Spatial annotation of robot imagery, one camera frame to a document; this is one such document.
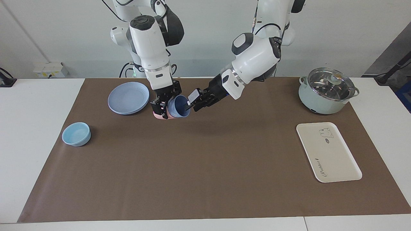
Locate black right base cable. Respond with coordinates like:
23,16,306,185
119,62,135,78

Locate blue crate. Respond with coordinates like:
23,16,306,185
395,80,411,113

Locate black desk clamp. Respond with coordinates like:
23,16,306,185
0,67,17,88

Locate light blue small bowl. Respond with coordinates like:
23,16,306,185
62,122,92,147

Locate white wall cable duct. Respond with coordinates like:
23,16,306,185
6,0,51,64

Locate blue ribbed plastic cup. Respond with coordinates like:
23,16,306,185
168,95,191,118

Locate pale blue round plate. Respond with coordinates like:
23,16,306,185
108,81,150,116

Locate white wall socket box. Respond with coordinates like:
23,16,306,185
33,62,69,78

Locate brown paper table mat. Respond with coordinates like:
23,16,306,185
17,77,411,223

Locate mint green electric pot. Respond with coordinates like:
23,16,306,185
298,74,360,115

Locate black stand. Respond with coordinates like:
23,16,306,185
374,51,411,86

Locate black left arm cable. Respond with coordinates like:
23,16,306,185
252,0,291,40

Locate pink plastic cup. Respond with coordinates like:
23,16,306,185
153,109,178,120

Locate cream rabbit print tray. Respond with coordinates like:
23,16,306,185
296,122,363,183

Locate glass pot lid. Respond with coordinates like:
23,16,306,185
307,67,357,102

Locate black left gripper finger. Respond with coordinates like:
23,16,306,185
192,96,214,112
184,89,210,109

